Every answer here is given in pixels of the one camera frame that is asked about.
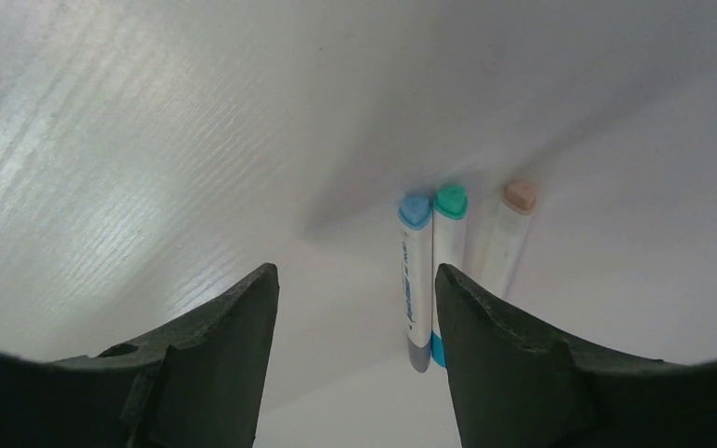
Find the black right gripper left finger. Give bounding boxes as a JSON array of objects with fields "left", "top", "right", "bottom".
[{"left": 0, "top": 263, "right": 279, "bottom": 447}]

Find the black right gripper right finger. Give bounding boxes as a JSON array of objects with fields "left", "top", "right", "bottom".
[{"left": 435, "top": 264, "right": 717, "bottom": 447}]

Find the white blue capped marker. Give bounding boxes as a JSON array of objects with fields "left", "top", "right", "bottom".
[{"left": 429, "top": 184, "right": 470, "bottom": 369}]

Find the plain white marker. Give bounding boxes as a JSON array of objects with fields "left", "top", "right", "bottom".
[{"left": 481, "top": 180, "right": 538, "bottom": 299}]

